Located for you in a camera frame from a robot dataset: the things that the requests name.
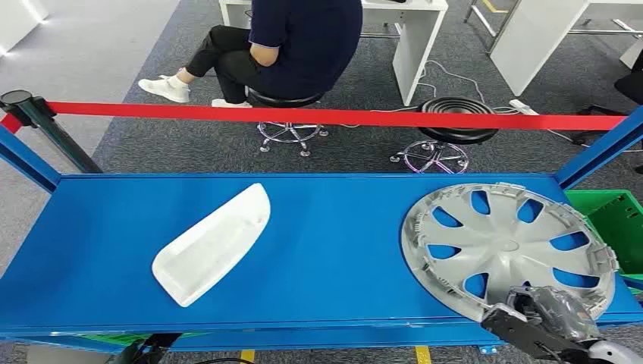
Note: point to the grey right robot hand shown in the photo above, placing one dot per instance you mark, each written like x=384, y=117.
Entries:
x=557, y=311

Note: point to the silver plastic wheel hubcap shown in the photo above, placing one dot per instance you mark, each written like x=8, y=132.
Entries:
x=507, y=236

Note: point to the blue metal shelf rack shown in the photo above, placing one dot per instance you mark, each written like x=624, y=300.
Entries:
x=326, y=241

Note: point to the white elongated plastic part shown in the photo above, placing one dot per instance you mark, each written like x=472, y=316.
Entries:
x=211, y=246

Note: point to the green plastic crate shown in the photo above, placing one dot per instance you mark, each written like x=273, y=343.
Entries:
x=613, y=226
x=125, y=337

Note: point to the white power strip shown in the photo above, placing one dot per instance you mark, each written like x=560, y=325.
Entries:
x=523, y=107

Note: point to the black round stool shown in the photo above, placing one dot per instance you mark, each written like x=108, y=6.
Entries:
x=454, y=104
x=284, y=100

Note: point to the white desk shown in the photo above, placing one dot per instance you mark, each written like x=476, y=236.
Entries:
x=417, y=50
x=532, y=40

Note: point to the red barrier belt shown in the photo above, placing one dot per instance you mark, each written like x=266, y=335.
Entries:
x=10, y=123
x=301, y=116

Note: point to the person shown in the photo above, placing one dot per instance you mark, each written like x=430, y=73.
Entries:
x=306, y=45

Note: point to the black stanchion post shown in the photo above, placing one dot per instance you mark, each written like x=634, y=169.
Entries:
x=20, y=100

